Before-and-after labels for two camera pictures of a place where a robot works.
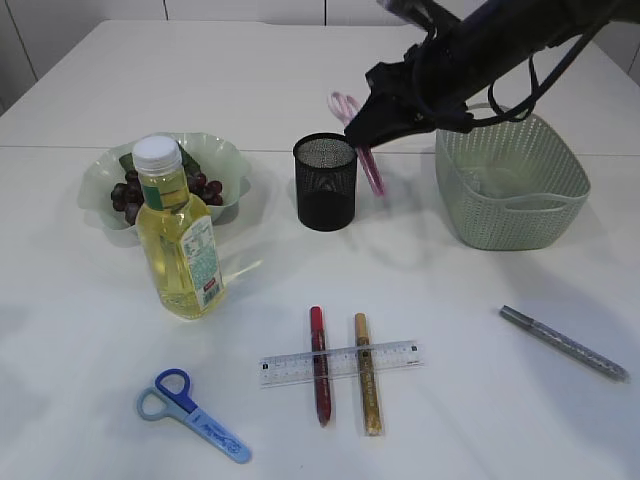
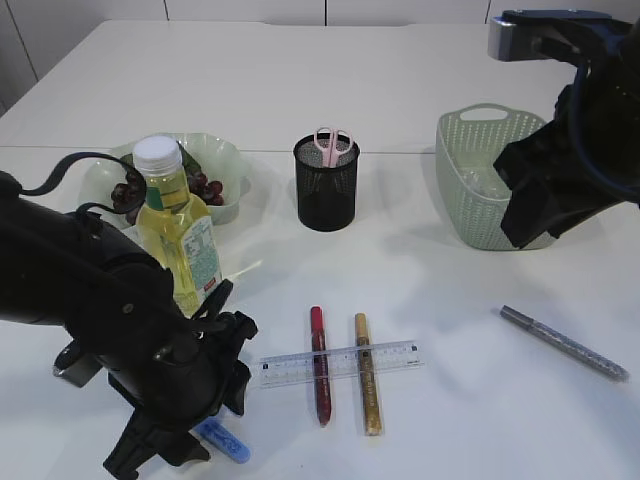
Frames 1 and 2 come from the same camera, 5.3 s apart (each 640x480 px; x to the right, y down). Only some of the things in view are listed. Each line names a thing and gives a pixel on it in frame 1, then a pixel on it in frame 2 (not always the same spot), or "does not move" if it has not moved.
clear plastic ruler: [308, 367] does not move
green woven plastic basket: [511, 185] does not move
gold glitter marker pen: [372, 419] does not move
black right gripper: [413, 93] to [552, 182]
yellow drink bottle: [176, 234] does not move
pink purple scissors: [345, 107] to [332, 143]
